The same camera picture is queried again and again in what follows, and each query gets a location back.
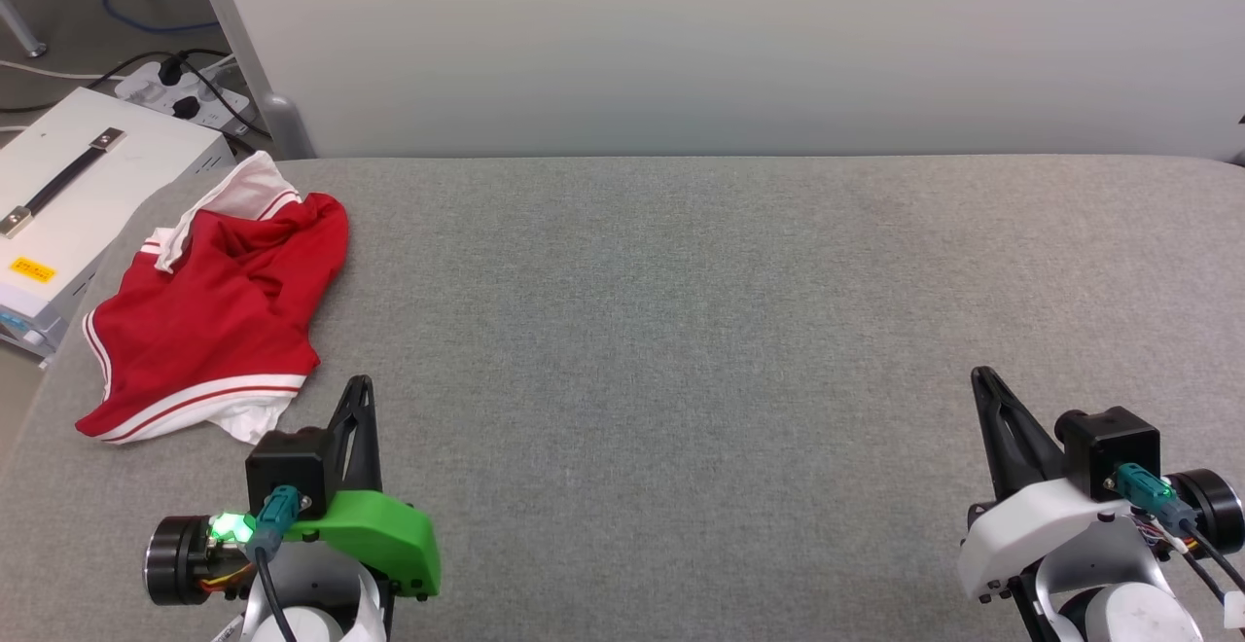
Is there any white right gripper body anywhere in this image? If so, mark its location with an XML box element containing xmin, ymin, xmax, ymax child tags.
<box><xmin>957</xmin><ymin>468</ymin><xmax>1245</xmax><ymax>606</ymax></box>

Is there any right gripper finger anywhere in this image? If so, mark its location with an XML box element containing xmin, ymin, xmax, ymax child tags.
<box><xmin>971</xmin><ymin>366</ymin><xmax>1024</xmax><ymax>505</ymax></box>
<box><xmin>984</xmin><ymin>374</ymin><xmax>1067</xmax><ymax>490</ymax></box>

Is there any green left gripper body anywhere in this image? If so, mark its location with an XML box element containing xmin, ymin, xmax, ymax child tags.
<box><xmin>144</xmin><ymin>491</ymin><xmax>442</xmax><ymax>608</ymax></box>

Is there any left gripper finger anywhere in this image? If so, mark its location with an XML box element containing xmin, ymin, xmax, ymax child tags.
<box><xmin>325</xmin><ymin>376</ymin><xmax>360</xmax><ymax>493</ymax></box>
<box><xmin>356</xmin><ymin>376</ymin><xmax>383</xmax><ymax>494</ymax></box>

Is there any red white basketball jersey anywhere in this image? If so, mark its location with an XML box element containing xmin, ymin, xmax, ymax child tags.
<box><xmin>75</xmin><ymin>151</ymin><xmax>351</xmax><ymax>446</ymax></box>

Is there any grey fabric sofa seat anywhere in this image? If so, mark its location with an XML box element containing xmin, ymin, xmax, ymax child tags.
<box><xmin>0</xmin><ymin>156</ymin><xmax>1245</xmax><ymax>642</ymax></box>

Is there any white power strip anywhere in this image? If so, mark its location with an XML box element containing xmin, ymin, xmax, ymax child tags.
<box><xmin>114</xmin><ymin>55</ymin><xmax>251</xmax><ymax>133</ymax></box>

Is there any grey metal table leg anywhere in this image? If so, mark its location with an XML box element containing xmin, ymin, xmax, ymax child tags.
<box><xmin>0</xmin><ymin>0</ymin><xmax>49</xmax><ymax>60</ymax></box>

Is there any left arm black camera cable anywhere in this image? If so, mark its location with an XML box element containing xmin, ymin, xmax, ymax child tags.
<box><xmin>243</xmin><ymin>484</ymin><xmax>302</xmax><ymax>642</ymax></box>

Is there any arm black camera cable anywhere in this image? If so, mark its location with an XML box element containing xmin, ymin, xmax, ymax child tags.
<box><xmin>1114</xmin><ymin>463</ymin><xmax>1245</xmax><ymax>594</ymax></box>
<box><xmin>243</xmin><ymin>484</ymin><xmax>302</xmax><ymax>642</ymax></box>

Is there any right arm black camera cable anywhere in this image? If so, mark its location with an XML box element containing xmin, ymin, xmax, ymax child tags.
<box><xmin>1114</xmin><ymin>463</ymin><xmax>1245</xmax><ymax>594</ymax></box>

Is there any white equipment box black handle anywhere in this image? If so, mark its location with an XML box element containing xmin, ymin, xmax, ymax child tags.
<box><xmin>0</xmin><ymin>88</ymin><xmax>240</xmax><ymax>361</ymax></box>

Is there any black power cable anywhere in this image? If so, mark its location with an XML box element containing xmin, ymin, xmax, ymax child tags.
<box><xmin>86</xmin><ymin>47</ymin><xmax>275</xmax><ymax>143</ymax></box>

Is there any grey metal partition post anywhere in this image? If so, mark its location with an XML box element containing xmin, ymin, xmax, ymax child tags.
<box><xmin>190</xmin><ymin>0</ymin><xmax>318</xmax><ymax>160</ymax></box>

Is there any white floor cable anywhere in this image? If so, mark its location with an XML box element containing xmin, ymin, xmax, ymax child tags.
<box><xmin>0</xmin><ymin>58</ymin><xmax>127</xmax><ymax>85</ymax></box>

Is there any blue floor cable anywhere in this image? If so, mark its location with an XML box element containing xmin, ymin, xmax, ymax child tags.
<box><xmin>101</xmin><ymin>0</ymin><xmax>221</xmax><ymax>36</ymax></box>

